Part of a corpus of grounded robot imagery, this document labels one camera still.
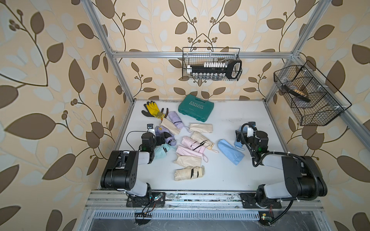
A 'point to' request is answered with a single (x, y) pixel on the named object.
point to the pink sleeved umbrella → (192, 145)
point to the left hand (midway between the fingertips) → (153, 132)
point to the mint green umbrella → (160, 152)
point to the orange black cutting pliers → (167, 111)
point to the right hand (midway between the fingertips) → (244, 130)
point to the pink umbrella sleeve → (183, 150)
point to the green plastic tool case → (195, 108)
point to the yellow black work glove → (152, 110)
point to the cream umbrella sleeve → (188, 160)
